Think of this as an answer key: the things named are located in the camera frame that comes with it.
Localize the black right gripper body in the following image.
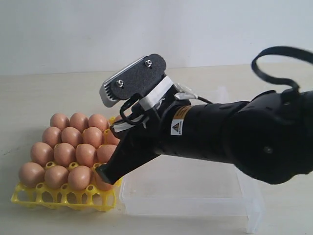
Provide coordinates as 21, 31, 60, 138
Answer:
112, 101, 245, 164

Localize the brown egg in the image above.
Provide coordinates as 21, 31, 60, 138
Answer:
69, 112, 89, 133
67, 165, 92, 190
113, 115, 122, 123
89, 114, 109, 132
106, 131, 120, 145
96, 144, 116, 163
30, 142, 54, 166
61, 127, 83, 147
42, 126, 62, 148
54, 142, 75, 167
50, 113, 69, 130
82, 127, 104, 148
75, 143, 96, 167
94, 173, 113, 191
19, 162, 45, 188
45, 165, 68, 189

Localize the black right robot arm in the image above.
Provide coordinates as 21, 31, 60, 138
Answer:
96, 89, 313, 185

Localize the clear plastic container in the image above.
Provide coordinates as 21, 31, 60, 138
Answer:
119, 155, 264, 234

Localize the yellow plastic egg tray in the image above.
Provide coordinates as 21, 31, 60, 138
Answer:
11, 116, 124, 212

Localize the black cable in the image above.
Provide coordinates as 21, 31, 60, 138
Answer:
119, 46, 313, 128

